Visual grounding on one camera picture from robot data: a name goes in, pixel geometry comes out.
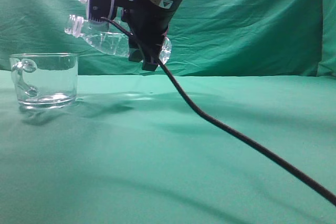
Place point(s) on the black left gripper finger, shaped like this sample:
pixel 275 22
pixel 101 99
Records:
pixel 151 48

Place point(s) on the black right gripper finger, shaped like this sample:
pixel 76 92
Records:
pixel 135 55

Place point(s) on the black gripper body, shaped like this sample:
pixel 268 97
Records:
pixel 146 18

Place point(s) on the clear plastic water bottle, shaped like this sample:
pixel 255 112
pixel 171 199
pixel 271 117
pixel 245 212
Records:
pixel 112 42

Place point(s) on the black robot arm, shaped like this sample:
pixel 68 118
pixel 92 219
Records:
pixel 171 6

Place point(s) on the green cloth backdrop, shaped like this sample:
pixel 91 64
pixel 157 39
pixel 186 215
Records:
pixel 209 37

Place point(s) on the clear glass mug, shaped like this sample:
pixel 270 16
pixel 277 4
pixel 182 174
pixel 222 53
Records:
pixel 44 80

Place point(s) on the green cloth table cover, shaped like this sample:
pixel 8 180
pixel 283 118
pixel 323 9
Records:
pixel 129 150

